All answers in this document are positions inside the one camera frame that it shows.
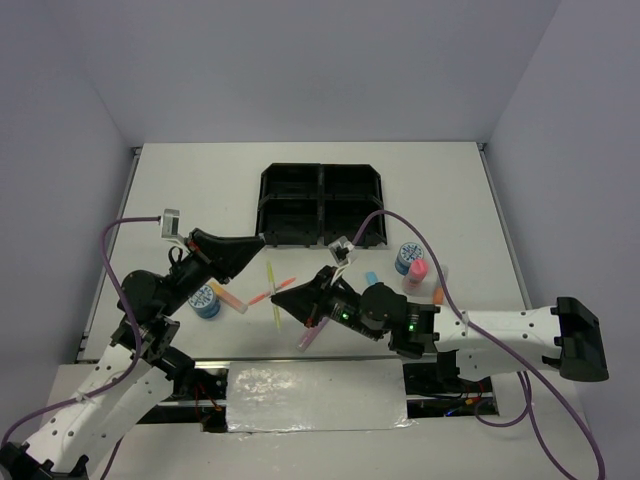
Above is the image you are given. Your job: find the orange glue stick left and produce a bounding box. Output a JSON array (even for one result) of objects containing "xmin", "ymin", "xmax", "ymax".
[{"xmin": 208, "ymin": 282, "xmax": 248, "ymax": 314}]

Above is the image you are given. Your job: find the black four-compartment organizer tray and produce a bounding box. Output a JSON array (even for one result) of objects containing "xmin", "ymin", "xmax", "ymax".
[{"xmin": 255, "ymin": 163, "xmax": 387, "ymax": 248}]

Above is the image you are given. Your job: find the orange highlighter pen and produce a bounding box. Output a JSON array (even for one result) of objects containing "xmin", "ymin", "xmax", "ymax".
[{"xmin": 248, "ymin": 277, "xmax": 296, "ymax": 306}]

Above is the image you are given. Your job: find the purple glue stick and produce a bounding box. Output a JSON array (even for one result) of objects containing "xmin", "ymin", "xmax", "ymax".
[{"xmin": 296, "ymin": 317, "xmax": 330, "ymax": 352}]

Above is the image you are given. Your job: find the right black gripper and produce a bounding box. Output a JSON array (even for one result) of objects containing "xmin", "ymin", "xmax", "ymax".
[{"xmin": 272, "ymin": 264, "xmax": 382, "ymax": 340}]

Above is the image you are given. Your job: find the pink glue bottle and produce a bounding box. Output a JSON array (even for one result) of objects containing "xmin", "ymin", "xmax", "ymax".
[{"xmin": 402, "ymin": 258, "xmax": 429, "ymax": 294}]

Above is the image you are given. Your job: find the yellow highlighter pen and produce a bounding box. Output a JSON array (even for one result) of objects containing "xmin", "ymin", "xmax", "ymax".
[{"xmin": 266, "ymin": 260, "xmax": 281, "ymax": 331}]

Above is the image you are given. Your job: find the blue glue stick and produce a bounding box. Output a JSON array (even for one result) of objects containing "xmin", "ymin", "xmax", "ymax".
[{"xmin": 365, "ymin": 271, "xmax": 379, "ymax": 286}]

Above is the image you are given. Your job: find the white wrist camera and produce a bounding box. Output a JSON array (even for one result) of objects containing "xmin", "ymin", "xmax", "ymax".
[
  {"xmin": 160, "ymin": 208, "xmax": 184, "ymax": 245},
  {"xmin": 328, "ymin": 236, "xmax": 355, "ymax": 284}
]

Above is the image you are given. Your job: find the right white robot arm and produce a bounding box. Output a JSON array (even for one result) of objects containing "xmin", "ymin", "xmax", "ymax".
[{"xmin": 271, "ymin": 274, "xmax": 609, "ymax": 391}]

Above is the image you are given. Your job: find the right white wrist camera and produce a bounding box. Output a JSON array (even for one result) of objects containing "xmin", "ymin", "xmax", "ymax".
[{"xmin": 328, "ymin": 236, "xmax": 355, "ymax": 284}]

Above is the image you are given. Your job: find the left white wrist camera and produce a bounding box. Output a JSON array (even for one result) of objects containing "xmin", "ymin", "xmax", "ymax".
[{"xmin": 160, "ymin": 208, "xmax": 184, "ymax": 245}]

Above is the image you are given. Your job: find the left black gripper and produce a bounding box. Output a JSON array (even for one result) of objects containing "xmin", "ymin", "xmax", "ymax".
[{"xmin": 159, "ymin": 227, "xmax": 266, "ymax": 315}]

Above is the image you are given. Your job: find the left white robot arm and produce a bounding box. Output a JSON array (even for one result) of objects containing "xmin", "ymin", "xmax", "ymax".
[{"xmin": 1, "ymin": 229, "xmax": 265, "ymax": 479}]

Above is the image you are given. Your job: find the silver tape sheet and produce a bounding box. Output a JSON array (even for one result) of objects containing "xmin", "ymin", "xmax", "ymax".
[{"xmin": 226, "ymin": 359, "xmax": 411, "ymax": 433}]

